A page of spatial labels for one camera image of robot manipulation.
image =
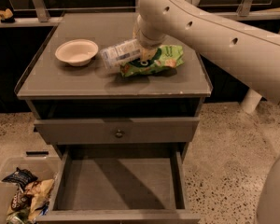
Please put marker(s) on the green snack packet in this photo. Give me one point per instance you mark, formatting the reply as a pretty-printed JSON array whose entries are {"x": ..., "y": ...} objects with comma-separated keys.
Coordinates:
[{"x": 19, "y": 217}]

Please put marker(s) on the small yellow black object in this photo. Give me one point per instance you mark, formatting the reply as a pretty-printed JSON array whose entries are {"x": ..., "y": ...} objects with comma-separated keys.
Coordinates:
[{"x": 6, "y": 16}]

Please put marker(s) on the grey drawer cabinet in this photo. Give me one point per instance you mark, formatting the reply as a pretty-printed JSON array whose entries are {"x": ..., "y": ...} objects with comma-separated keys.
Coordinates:
[{"x": 56, "y": 90}]

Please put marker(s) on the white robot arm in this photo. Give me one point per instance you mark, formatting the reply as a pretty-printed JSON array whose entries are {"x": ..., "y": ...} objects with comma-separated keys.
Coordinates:
[{"x": 233, "y": 168}]

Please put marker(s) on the green snack bag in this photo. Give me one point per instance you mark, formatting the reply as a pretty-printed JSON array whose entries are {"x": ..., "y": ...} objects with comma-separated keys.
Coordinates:
[{"x": 167, "y": 57}]

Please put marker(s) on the grey upper drawer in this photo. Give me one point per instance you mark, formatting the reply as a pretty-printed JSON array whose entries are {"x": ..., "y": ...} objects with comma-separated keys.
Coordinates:
[{"x": 102, "y": 131}]

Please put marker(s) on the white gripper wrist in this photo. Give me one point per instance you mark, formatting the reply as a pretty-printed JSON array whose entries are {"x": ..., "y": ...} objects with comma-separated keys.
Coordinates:
[{"x": 149, "y": 43}]

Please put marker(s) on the brown snack bag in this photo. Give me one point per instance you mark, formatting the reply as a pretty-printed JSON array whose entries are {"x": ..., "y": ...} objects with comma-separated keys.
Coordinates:
[{"x": 19, "y": 201}]

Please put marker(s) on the clear plastic storage bin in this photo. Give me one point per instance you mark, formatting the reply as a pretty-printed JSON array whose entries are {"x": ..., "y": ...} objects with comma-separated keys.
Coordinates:
[{"x": 43, "y": 167}]

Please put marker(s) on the blue plastic bottle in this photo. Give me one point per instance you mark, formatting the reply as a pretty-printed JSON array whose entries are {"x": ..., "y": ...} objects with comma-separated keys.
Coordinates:
[{"x": 121, "y": 53}]

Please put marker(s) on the yellow chip bag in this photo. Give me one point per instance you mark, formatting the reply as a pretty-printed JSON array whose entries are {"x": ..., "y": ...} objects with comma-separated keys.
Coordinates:
[{"x": 40, "y": 192}]

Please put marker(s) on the dark blue snack bag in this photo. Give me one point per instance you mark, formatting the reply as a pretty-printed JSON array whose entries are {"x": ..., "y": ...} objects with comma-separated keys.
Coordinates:
[{"x": 21, "y": 177}]

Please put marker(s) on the white paper bowl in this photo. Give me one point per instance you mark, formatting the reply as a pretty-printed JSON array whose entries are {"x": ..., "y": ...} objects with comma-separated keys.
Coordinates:
[{"x": 77, "y": 52}]

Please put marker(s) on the grey open middle drawer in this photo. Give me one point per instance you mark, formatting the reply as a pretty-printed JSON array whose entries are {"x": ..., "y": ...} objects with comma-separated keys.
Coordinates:
[{"x": 129, "y": 186}]

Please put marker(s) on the round metal drawer knob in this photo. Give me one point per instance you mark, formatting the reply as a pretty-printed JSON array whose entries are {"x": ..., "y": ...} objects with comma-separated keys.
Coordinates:
[{"x": 119, "y": 133}]

